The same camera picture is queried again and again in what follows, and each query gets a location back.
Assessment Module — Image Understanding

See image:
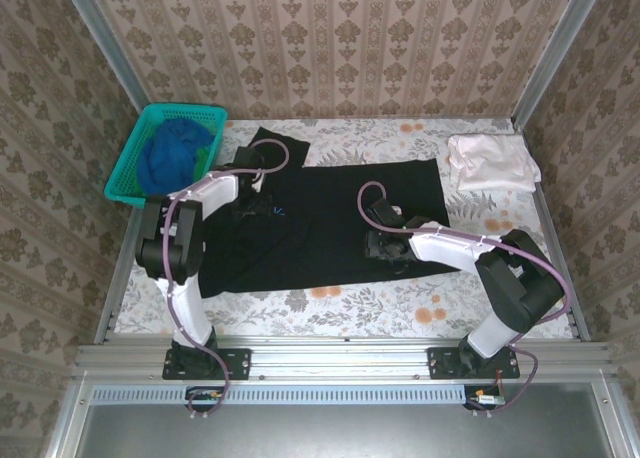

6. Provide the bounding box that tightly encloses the grey metal sheet panel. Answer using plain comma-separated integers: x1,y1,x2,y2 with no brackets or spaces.
74,383,621,458

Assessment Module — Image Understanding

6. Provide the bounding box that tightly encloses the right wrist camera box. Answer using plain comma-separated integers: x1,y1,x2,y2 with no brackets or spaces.
367,199,404,227

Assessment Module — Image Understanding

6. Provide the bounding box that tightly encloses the blue t-shirt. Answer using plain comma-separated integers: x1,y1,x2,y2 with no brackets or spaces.
138,117,216,197

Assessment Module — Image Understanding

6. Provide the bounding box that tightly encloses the grey slotted cable duct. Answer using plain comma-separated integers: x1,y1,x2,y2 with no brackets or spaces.
89,383,469,405

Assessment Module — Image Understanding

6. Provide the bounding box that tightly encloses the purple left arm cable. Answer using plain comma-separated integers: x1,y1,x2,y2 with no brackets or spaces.
162,138,290,420

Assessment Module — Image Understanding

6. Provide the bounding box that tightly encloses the aluminium table side rail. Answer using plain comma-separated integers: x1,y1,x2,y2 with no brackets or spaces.
94,210,149,344
519,127,591,342

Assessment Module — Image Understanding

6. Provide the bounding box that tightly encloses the folded pale pink t-shirt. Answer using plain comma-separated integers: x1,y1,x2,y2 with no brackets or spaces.
446,132,544,193

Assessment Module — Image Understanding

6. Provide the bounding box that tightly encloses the teal plastic basket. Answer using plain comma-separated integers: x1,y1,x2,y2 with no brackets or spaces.
103,102,229,210

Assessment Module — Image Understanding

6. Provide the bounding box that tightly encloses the aluminium frame post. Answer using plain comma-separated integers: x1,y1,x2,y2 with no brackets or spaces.
512,0,609,129
57,0,151,110

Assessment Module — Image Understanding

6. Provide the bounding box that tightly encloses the black t-shirt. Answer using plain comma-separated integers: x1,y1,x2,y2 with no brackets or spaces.
197,126,451,299

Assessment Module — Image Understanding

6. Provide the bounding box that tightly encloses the aluminium mounting rail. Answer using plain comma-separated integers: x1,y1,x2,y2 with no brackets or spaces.
74,335,612,382

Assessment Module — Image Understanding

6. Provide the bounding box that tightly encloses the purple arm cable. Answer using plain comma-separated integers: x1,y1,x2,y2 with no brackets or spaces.
357,180,569,415
162,138,290,420

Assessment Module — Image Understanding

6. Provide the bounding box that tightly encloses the black cable connector box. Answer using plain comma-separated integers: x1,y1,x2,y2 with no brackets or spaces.
185,386,225,410
463,385,506,410

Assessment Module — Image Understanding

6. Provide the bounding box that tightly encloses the floral print tablecloth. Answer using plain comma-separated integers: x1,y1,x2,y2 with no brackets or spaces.
114,117,576,339

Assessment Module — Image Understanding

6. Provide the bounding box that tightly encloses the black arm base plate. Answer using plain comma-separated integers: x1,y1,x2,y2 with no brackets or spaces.
162,347,251,381
428,346,520,381

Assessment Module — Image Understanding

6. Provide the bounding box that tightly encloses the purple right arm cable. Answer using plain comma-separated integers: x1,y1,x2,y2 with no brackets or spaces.
357,180,569,415

